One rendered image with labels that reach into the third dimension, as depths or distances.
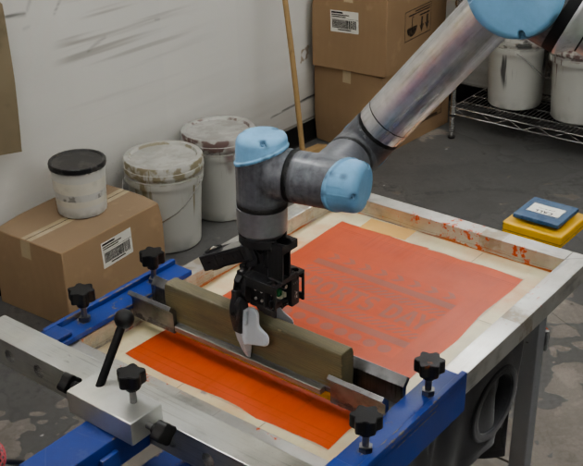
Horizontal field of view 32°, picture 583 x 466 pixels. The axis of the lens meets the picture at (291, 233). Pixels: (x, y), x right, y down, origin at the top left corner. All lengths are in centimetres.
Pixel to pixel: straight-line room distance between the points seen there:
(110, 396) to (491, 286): 78
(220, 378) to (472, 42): 65
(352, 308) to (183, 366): 33
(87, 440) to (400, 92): 63
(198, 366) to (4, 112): 213
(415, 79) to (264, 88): 334
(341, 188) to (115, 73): 272
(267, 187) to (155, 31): 278
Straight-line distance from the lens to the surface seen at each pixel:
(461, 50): 138
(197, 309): 164
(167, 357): 168
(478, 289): 186
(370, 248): 199
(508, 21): 119
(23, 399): 332
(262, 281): 149
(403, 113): 144
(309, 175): 138
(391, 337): 171
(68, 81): 388
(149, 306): 171
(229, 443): 135
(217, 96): 449
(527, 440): 243
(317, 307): 179
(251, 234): 146
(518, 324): 171
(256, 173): 141
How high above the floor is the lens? 188
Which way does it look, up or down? 27 degrees down
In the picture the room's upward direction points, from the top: 1 degrees counter-clockwise
